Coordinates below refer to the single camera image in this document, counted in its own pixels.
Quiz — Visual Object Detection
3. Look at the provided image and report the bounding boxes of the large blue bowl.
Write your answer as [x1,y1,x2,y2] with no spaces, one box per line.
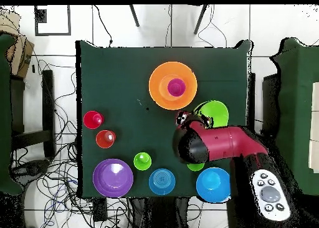
[196,167,232,204]

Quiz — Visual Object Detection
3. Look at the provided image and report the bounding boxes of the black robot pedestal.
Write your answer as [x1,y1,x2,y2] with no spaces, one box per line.
[131,197,190,228]

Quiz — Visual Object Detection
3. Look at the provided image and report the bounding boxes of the plain green cup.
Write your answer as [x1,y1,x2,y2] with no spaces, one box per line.
[186,163,206,172]

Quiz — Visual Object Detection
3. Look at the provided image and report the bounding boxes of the black square floor frame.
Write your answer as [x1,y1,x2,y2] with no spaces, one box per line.
[34,4,72,36]

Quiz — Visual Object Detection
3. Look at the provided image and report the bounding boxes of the orange cup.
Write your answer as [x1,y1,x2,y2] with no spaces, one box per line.
[95,130,117,150]

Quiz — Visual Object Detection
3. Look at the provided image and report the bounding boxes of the grey base with knob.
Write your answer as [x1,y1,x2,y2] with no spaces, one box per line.
[13,159,50,186]

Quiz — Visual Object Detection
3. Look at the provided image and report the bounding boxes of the black stand frame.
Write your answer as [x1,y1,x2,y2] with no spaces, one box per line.
[246,72,280,139]
[9,69,56,159]

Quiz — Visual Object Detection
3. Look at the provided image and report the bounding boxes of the black power adapter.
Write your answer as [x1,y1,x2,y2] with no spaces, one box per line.
[92,197,108,222]

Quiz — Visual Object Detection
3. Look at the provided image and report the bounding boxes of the purple cup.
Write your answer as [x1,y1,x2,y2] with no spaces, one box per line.
[167,78,187,97]

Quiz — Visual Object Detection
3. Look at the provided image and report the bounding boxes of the black cable with plug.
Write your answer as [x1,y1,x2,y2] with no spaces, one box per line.
[92,4,113,46]

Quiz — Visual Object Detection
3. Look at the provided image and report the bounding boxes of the red cup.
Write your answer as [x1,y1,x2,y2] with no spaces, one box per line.
[82,110,105,130]

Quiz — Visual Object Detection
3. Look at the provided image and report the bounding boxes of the dark green table cloth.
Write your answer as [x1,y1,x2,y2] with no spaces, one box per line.
[75,39,254,199]

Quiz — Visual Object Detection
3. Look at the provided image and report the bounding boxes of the small blue bowl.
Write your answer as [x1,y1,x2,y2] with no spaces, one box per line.
[148,168,176,196]

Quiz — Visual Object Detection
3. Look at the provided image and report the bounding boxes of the cardboard box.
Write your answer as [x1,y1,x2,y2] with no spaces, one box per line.
[0,9,35,79]

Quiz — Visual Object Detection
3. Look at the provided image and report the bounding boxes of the purple bowl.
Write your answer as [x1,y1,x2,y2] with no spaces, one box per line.
[92,158,135,198]

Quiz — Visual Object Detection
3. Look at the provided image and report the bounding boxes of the green cloth covered side table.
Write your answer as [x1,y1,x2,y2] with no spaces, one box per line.
[270,37,319,196]
[0,33,24,196]

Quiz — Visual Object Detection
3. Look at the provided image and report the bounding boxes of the tangle of black cables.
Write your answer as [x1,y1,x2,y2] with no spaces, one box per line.
[9,59,130,228]

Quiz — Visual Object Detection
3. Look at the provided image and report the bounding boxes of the orange bowl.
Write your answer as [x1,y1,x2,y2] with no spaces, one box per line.
[148,61,198,111]

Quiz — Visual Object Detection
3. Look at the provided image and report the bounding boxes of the stepped green cup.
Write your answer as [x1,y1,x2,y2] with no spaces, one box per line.
[133,151,152,171]

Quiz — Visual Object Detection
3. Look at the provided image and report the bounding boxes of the green bowl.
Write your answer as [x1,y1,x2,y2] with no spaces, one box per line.
[193,100,230,128]

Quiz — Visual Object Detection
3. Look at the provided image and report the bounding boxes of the black tripod leg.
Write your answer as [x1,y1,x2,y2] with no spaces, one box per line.
[193,4,208,35]
[128,4,140,27]

